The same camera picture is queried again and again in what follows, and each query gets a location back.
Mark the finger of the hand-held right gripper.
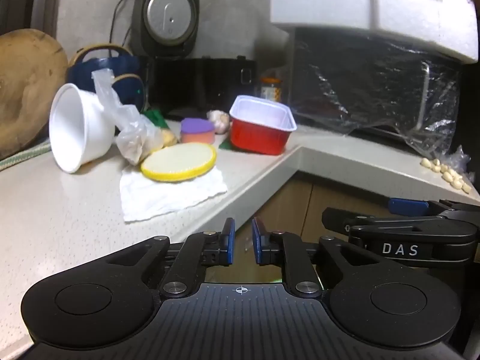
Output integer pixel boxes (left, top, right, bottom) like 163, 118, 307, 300
322, 207, 447, 238
388, 197, 480, 219

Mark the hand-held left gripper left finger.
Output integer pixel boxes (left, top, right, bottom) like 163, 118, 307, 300
105, 217, 236, 300

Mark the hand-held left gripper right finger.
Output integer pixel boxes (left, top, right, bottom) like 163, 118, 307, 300
251, 217, 376, 301

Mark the white paper towel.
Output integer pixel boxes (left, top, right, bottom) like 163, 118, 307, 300
120, 167, 228, 223

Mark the clear plastic bag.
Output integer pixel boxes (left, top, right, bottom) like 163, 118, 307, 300
92, 68, 166, 166

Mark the wooden base cabinet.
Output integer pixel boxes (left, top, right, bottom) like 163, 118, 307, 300
234, 172, 480, 256

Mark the pile of peeled garlic cloves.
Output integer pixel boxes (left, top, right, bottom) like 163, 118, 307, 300
420, 157, 472, 194

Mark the yellow rimmed round lid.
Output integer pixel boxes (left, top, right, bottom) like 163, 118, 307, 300
140, 142, 217, 182

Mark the red plastic food container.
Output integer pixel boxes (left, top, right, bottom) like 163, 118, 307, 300
229, 95, 297, 155

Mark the purple and pink sponge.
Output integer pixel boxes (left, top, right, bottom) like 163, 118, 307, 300
180, 118, 215, 145

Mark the small yellow potato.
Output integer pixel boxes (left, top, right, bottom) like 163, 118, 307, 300
161, 129, 179, 149

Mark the garlic bulb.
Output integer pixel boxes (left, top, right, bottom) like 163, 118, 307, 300
207, 110, 230, 134

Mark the glass jar with orange lid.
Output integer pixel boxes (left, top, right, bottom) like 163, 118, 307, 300
260, 77, 282, 103

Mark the black countertop appliance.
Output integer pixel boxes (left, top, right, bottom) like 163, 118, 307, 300
148, 56, 257, 121

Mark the white foam bowl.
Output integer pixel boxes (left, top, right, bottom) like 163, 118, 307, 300
49, 83, 116, 174

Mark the navy blue rice cooker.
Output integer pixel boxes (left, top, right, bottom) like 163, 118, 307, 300
67, 44, 147, 113

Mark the white foam box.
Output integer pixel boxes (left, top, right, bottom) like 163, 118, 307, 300
270, 0, 480, 64

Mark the green striped knit cloth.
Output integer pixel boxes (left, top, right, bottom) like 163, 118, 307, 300
0, 140, 51, 171

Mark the round wooden cutting board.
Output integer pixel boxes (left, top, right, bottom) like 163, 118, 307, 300
0, 29, 69, 160

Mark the black power cable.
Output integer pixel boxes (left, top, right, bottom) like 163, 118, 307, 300
109, 0, 133, 46

